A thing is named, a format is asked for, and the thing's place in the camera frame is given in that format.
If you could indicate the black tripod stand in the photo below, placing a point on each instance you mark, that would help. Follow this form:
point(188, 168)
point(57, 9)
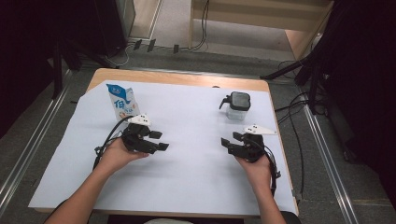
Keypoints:
point(299, 67)

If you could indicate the person's right hand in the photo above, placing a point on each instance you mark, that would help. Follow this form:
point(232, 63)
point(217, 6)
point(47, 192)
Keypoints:
point(258, 172)

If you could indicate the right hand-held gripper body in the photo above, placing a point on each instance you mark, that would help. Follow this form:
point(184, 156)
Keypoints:
point(249, 149)

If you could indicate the person's left hand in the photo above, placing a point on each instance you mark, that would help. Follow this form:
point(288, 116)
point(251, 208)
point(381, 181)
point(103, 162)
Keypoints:
point(116, 157)

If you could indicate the clear jar with black lid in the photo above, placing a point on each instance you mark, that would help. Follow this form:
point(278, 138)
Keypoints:
point(238, 104)

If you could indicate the white and blue salt bag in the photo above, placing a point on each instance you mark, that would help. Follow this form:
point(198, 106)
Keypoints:
point(123, 101)

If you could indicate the light wooden shelf unit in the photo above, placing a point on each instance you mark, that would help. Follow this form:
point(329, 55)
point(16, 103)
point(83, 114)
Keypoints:
point(261, 12)

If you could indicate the black metal stand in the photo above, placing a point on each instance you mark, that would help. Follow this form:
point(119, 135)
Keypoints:
point(57, 71)

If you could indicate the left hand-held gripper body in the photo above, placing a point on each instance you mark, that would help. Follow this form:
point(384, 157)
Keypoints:
point(137, 141)

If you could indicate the metal floor rail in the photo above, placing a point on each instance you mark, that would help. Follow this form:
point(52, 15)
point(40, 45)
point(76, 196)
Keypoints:
point(330, 168)
point(28, 149)

